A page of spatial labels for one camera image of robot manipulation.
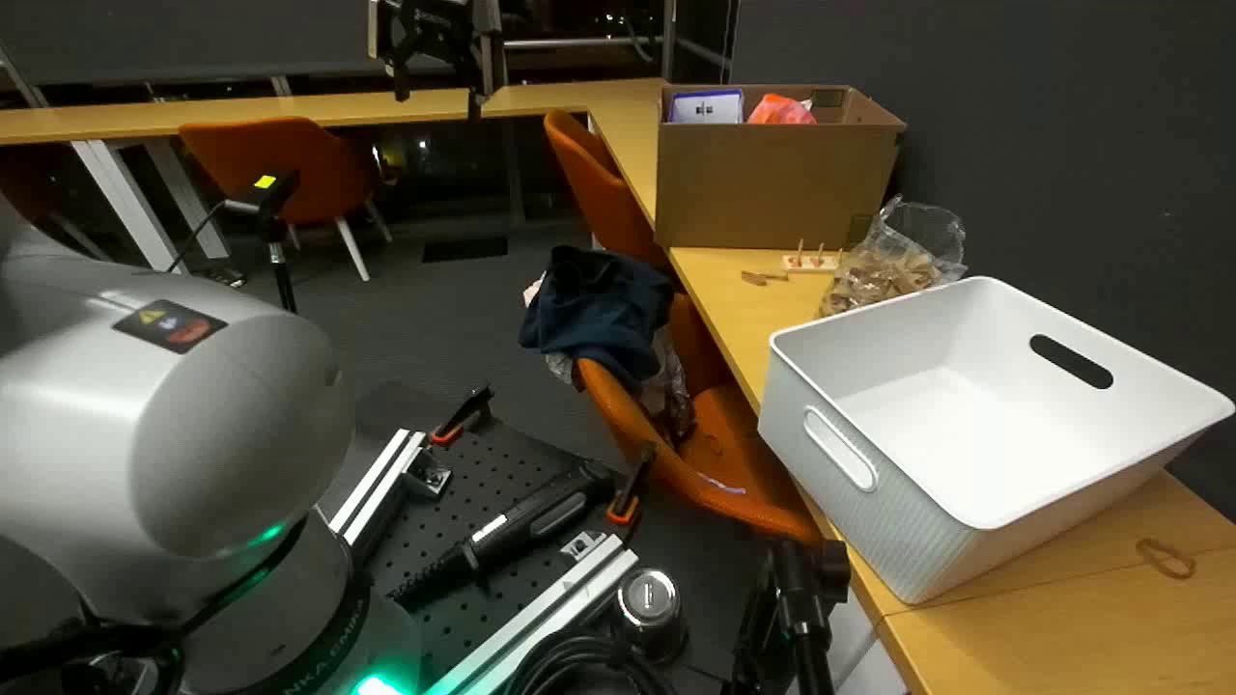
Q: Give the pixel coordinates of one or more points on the small wooden pieces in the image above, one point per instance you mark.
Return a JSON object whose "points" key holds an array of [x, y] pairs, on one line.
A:
{"points": [[810, 260]]}

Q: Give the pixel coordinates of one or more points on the wooden desk with white legs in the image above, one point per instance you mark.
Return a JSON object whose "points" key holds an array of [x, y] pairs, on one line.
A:
{"points": [[193, 116]]}

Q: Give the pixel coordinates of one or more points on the camera on black stand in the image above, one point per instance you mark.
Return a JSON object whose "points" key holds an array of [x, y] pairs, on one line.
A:
{"points": [[265, 195]]}

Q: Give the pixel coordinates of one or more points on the red packet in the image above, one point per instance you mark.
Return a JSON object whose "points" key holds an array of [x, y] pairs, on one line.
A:
{"points": [[777, 111]]}

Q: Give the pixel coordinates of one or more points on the brown cardboard box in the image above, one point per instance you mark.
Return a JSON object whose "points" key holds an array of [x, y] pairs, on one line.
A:
{"points": [[773, 179]]}

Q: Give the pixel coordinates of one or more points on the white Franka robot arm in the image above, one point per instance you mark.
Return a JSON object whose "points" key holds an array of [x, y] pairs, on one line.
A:
{"points": [[139, 428]]}

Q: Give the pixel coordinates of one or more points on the dark blue cloth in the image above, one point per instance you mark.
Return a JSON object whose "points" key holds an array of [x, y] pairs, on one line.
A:
{"points": [[601, 314]]}

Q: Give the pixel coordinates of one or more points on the single tan rubber band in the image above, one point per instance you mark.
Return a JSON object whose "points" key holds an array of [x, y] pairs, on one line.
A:
{"points": [[1163, 556]]}

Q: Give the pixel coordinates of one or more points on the orange chair holding clothes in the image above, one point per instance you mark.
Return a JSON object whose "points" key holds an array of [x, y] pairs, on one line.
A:
{"points": [[698, 464]]}

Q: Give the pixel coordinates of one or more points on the black tripod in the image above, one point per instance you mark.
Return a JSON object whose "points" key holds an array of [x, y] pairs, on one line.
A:
{"points": [[795, 619]]}

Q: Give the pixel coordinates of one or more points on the orange black clamp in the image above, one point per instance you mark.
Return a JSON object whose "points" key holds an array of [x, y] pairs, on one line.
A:
{"points": [[465, 419], [632, 487]]}

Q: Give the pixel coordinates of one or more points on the orange chair with white legs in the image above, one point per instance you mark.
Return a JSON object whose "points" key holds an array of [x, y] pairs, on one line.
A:
{"points": [[592, 187], [276, 159]]}

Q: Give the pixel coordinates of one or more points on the aluminium rail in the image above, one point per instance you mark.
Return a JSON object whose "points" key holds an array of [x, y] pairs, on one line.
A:
{"points": [[381, 484], [544, 619]]}

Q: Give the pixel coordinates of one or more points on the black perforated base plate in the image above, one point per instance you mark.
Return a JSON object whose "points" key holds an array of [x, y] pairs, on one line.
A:
{"points": [[496, 484]]}

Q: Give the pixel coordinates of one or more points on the purple white box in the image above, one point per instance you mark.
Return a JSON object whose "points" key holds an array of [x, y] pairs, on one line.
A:
{"points": [[703, 105]]}

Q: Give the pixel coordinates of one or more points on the white plastic bin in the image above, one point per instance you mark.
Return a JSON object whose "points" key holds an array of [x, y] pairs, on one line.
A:
{"points": [[950, 437]]}

